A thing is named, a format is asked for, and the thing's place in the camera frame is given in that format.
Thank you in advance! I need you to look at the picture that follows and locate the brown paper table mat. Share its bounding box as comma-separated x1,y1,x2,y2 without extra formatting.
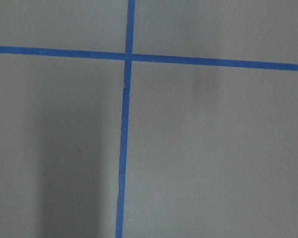
0,0,298,238

